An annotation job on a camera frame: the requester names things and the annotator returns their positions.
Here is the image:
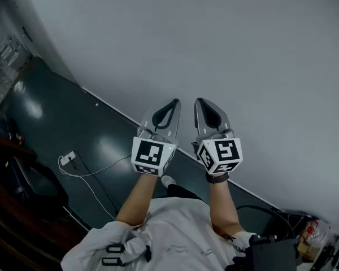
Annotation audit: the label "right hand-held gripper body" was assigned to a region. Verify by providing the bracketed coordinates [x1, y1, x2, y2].
[190, 129, 244, 176]

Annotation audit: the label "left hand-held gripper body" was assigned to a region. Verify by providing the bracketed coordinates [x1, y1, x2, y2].
[131, 126, 179, 177]

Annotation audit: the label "person's left forearm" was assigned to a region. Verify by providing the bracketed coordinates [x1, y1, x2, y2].
[115, 173, 163, 227]

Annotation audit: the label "person's right forearm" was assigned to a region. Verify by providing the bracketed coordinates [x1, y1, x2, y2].
[206, 171, 245, 238]

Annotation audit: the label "black wristwatch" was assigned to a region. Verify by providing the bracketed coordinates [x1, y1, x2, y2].
[205, 172, 230, 185]

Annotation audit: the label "white shoe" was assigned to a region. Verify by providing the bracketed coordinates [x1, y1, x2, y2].
[160, 175, 177, 189]

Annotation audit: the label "person's black trousers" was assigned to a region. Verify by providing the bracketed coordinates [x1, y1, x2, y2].
[166, 183, 207, 202]

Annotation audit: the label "white power strip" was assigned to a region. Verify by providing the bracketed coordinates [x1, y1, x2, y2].
[59, 150, 77, 166]

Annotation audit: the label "person's white shirt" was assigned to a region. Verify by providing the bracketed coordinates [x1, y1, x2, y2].
[60, 196, 260, 271]

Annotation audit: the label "black hip-worn device box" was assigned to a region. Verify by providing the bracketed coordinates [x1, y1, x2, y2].
[233, 234, 303, 271]

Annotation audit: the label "plastic wrapped red item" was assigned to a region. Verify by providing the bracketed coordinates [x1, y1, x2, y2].
[298, 218, 331, 262]

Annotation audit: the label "clear plastic sheeting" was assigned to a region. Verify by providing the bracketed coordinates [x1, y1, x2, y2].
[0, 34, 33, 110]

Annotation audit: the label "thin black cable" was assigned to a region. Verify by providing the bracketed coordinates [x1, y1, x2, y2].
[72, 151, 121, 213]

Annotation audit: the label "thick black cable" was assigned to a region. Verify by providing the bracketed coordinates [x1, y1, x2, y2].
[236, 205, 297, 238]

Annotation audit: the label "grey harness strap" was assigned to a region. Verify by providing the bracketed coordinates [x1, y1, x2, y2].
[121, 226, 153, 265]

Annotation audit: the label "black strap buckle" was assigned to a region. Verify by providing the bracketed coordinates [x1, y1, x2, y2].
[106, 243, 127, 254]
[101, 257, 125, 266]

